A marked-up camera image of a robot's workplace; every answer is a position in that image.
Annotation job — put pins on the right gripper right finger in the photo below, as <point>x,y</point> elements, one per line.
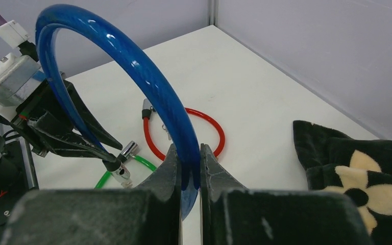
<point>234,214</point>

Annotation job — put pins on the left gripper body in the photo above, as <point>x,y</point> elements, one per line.
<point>42,99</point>

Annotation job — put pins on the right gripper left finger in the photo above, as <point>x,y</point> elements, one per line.
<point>149,213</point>

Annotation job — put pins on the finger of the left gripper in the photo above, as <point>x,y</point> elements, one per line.
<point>56,136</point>
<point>90,121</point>

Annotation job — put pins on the green cable lock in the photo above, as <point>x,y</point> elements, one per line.
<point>123,175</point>

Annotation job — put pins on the blue cable lock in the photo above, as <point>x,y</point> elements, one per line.
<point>138,66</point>

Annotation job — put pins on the red cable lock keys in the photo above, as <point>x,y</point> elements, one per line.
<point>167,132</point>

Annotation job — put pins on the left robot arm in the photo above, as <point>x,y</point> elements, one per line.
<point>14,180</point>

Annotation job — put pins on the black floral blanket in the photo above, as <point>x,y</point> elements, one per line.
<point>359,169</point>

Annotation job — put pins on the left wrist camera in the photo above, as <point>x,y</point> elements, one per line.
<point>20,75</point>

